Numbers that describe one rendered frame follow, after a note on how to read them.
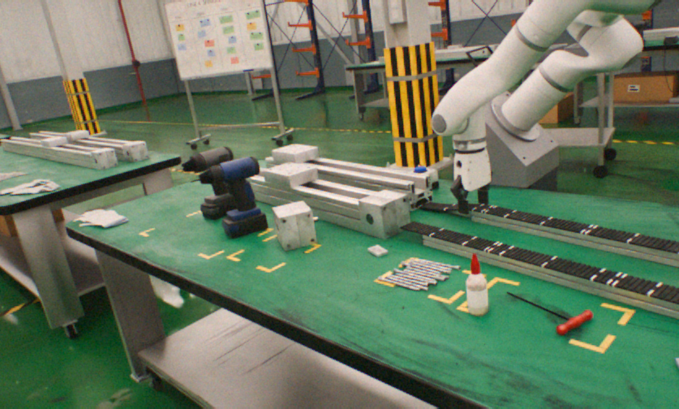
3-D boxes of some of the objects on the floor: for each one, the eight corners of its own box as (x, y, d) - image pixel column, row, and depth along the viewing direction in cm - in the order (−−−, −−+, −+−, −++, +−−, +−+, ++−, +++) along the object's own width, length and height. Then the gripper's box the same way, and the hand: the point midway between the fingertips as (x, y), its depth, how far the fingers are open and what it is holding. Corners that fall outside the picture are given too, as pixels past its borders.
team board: (186, 151, 748) (152, 3, 687) (208, 143, 790) (178, 2, 730) (278, 147, 684) (249, -16, 623) (297, 138, 726) (272, -16, 665)
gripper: (479, 136, 148) (482, 197, 153) (436, 152, 138) (441, 216, 143) (501, 138, 142) (504, 201, 147) (459, 154, 132) (464, 221, 137)
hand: (473, 204), depth 145 cm, fingers open, 8 cm apart
